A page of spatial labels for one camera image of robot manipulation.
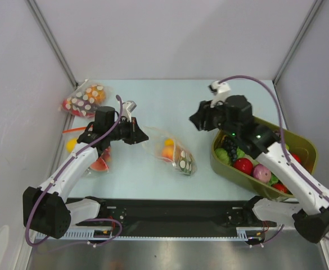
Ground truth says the orange zipper clear bag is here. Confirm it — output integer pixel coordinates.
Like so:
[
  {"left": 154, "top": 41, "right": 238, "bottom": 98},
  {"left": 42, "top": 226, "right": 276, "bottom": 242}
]
[{"left": 62, "top": 127, "right": 111, "bottom": 178}]

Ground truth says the red fake apple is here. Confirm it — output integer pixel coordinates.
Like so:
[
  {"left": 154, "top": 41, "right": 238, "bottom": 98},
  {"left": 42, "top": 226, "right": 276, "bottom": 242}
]
[{"left": 232, "top": 157, "right": 254, "bottom": 175}]

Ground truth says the fake peach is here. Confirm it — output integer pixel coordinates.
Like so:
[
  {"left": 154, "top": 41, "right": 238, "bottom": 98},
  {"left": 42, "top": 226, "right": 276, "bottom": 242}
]
[{"left": 161, "top": 145, "right": 174, "bottom": 160}]

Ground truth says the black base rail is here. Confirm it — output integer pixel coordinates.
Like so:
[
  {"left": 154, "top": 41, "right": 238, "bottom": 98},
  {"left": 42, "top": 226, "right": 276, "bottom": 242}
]
[{"left": 60, "top": 196, "right": 297, "bottom": 239}]

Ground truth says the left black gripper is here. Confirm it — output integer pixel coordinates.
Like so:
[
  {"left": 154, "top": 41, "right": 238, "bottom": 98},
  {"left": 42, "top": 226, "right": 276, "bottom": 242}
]
[{"left": 107, "top": 116, "right": 148, "bottom": 145}]

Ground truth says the red fake tomato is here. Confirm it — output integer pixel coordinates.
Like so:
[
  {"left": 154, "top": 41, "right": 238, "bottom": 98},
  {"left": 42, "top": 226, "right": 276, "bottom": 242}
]
[{"left": 272, "top": 183, "right": 288, "bottom": 194}]

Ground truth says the pink fake onion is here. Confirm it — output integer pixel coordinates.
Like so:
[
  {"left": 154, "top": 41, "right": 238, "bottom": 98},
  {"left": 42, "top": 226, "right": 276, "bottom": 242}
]
[{"left": 253, "top": 164, "right": 272, "bottom": 183}]

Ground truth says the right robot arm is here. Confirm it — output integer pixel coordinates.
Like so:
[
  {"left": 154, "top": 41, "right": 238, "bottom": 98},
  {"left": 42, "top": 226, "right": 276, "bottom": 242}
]
[{"left": 190, "top": 95, "right": 329, "bottom": 243}]

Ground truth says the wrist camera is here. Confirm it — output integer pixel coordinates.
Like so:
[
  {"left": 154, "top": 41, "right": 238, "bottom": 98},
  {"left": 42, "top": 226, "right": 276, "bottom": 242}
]
[
  {"left": 121, "top": 101, "right": 137, "bottom": 122},
  {"left": 209, "top": 80, "right": 231, "bottom": 107}
]

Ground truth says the polka dot zip bag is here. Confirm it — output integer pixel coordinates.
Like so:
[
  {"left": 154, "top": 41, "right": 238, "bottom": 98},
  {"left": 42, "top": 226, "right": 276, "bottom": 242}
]
[
  {"left": 60, "top": 79, "right": 113, "bottom": 119},
  {"left": 143, "top": 127, "right": 197, "bottom": 176}
]

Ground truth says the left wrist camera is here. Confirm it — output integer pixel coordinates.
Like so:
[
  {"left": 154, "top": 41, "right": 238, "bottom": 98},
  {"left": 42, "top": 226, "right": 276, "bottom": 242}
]
[{"left": 121, "top": 101, "right": 137, "bottom": 122}]

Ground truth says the aluminium frame post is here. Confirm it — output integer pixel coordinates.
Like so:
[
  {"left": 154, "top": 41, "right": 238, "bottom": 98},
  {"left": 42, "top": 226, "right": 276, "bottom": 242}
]
[
  {"left": 272, "top": 0, "right": 326, "bottom": 86},
  {"left": 24, "top": 0, "right": 78, "bottom": 89}
]

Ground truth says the dark fake grape bunch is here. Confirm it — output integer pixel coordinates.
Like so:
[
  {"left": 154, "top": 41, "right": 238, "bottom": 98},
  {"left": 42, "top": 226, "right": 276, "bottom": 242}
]
[{"left": 222, "top": 137, "right": 238, "bottom": 163}]

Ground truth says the yellow fake lemon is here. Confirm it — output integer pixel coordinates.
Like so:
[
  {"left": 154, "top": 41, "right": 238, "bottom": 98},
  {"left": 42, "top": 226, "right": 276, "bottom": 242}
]
[{"left": 66, "top": 138, "right": 77, "bottom": 153}]

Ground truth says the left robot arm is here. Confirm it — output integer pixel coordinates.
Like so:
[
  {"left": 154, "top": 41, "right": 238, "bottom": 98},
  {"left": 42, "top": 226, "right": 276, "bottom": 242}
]
[{"left": 22, "top": 101, "right": 148, "bottom": 239}]

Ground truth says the left aluminium frame post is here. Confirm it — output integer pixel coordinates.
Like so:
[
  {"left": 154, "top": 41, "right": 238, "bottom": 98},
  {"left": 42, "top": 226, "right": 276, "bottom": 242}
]
[{"left": 24, "top": 0, "right": 78, "bottom": 89}]

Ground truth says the olive green plastic bin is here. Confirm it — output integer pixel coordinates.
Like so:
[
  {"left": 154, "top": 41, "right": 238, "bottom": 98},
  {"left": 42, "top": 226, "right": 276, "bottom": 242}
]
[{"left": 210, "top": 129, "right": 318, "bottom": 201}]

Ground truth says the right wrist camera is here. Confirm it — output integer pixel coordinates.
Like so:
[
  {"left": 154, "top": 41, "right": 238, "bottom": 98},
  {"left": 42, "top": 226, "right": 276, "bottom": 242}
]
[{"left": 209, "top": 80, "right": 231, "bottom": 107}]

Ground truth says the right aluminium frame post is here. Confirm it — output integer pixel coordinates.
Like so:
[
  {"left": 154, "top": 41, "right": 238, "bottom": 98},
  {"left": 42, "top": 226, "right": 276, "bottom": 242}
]
[{"left": 272, "top": 0, "right": 326, "bottom": 86}]

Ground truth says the green fake lettuce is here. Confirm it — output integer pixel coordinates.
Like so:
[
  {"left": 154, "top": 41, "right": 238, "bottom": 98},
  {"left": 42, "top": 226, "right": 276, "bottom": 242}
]
[{"left": 214, "top": 148, "right": 232, "bottom": 165}]

